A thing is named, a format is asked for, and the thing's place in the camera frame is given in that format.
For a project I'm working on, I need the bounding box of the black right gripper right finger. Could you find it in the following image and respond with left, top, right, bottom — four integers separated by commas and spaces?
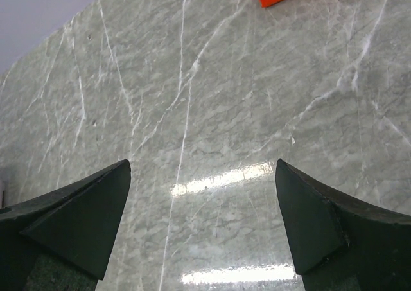
275, 159, 410, 290

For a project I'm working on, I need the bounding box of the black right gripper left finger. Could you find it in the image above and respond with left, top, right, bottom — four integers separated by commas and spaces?
1, 159, 131, 290

